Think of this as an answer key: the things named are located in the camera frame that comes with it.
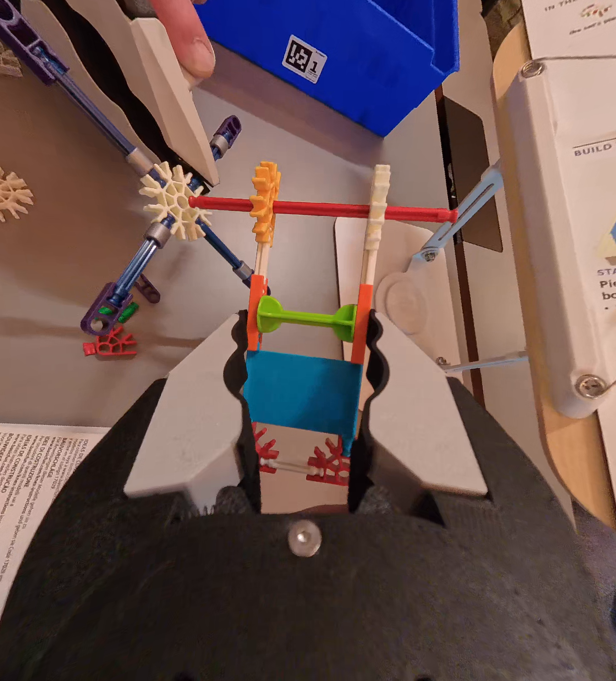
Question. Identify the white printed paper booklet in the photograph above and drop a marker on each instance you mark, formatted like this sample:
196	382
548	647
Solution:
10	479

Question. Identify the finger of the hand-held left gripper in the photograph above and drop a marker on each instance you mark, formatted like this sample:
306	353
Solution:
90	74
180	117

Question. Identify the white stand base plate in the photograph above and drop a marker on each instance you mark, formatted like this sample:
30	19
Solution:
393	266

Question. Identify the small red connector piece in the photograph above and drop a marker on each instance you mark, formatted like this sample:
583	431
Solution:
88	349

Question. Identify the colourful toy car frame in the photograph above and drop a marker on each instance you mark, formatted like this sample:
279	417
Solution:
302	388

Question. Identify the blue plastic rod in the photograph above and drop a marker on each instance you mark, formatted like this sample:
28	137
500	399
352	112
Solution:
137	266
220	247
95	109

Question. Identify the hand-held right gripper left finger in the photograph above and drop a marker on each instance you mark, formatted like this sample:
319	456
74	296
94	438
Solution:
191	425

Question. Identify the white printed instruction sheet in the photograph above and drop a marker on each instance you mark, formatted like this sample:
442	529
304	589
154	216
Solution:
606	213

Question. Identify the person's left hand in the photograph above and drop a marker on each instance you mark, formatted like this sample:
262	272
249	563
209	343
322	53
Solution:
185	37

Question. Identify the small white snowflake connector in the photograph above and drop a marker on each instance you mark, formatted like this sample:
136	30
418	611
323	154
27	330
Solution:
164	191

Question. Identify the red fan connector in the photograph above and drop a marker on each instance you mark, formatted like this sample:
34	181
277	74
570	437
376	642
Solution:
114	343

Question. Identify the blue plastic bin with tag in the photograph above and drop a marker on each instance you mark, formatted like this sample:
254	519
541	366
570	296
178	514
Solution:
366	53

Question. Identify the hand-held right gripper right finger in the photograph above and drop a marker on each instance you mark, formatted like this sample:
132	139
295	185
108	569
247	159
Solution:
420	425

